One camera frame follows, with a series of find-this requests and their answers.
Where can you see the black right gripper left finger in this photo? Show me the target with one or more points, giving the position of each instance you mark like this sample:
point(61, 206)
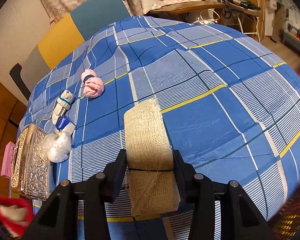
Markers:
point(58, 216)

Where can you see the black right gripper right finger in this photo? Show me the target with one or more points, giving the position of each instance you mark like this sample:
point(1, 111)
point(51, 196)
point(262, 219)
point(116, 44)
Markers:
point(240, 218)

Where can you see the red knit stocking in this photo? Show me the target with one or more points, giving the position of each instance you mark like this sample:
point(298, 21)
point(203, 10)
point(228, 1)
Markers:
point(16, 214)

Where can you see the white mesh bath puff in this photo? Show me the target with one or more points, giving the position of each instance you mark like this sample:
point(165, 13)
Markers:
point(57, 147)

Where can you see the blue tissue packet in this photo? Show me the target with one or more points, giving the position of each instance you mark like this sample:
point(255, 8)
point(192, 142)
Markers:
point(64, 124)

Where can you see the grey knit sock blue band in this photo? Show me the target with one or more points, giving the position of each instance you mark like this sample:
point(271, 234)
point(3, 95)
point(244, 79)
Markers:
point(63, 103)

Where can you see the pink towel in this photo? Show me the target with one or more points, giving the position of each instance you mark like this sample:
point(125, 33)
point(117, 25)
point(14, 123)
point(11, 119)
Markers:
point(93, 85)

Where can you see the purple pink cardboard box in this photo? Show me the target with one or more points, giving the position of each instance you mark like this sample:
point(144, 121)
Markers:
point(6, 161)

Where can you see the blue plaid tablecloth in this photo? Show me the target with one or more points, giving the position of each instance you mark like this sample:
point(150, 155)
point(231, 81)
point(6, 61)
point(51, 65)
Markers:
point(230, 106)

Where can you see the wooden wardrobe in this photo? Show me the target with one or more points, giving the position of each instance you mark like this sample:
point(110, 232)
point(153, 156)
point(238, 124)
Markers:
point(11, 112)

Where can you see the grey yellow teal chair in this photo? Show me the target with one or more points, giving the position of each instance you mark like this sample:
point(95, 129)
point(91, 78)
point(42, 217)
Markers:
point(64, 37)

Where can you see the blue folding chair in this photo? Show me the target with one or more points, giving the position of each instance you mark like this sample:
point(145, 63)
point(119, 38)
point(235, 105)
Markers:
point(249, 15)

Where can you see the wooden side table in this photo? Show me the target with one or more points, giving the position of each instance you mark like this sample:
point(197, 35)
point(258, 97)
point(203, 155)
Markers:
point(180, 11)

